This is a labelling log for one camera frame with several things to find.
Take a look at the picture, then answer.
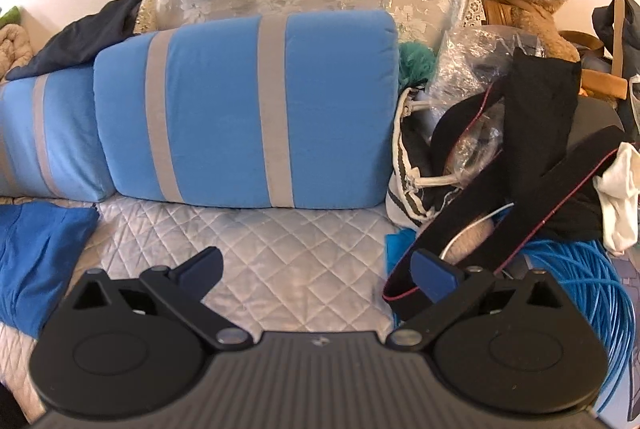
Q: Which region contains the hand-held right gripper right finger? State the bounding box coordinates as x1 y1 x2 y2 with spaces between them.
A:
410 248 566 352

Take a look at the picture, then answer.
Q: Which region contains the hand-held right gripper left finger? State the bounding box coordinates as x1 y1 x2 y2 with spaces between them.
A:
72 245 253 352

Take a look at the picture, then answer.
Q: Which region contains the blue fleece jacket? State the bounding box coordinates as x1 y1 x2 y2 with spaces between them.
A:
0 201 99 340

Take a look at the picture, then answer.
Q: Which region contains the teal cloth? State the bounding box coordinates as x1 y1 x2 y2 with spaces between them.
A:
385 229 418 280

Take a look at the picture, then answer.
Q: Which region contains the striped canvas bag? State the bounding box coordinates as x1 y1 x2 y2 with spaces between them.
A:
386 86 481 230

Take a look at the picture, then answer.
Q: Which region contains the white quilted bedspread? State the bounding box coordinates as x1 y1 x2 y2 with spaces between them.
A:
0 196 401 429

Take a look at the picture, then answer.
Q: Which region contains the blue pillow with beige stripes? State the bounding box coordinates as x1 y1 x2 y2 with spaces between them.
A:
0 64 116 202
93 10 399 210

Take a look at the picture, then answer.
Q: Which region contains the white cloth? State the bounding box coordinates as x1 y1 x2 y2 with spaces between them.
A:
592 141 640 254

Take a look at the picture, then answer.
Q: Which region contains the black cloth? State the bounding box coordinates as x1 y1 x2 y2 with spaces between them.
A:
502 46 583 204

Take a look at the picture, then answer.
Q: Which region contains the teal fuzzy pompom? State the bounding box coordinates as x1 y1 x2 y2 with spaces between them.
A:
397 40 440 88

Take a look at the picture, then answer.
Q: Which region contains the clear plastic bag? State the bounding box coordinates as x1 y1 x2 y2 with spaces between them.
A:
425 26 546 180

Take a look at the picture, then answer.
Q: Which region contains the dark navy garment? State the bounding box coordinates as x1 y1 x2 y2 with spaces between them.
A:
5 0 151 82

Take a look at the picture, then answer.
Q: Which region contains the beige crumpled blanket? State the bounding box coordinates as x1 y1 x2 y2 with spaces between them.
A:
0 24 35 82

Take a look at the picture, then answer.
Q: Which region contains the thin white wire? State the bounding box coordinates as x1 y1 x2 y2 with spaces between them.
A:
440 204 516 260

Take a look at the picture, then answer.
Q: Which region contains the coiled blue cable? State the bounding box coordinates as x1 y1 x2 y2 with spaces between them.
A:
495 216 637 415

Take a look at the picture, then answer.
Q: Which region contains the black strap with red edge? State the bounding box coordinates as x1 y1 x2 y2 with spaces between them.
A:
381 89 628 325

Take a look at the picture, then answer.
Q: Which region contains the dark bag with brown strap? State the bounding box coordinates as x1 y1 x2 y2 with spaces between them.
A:
560 0 640 130

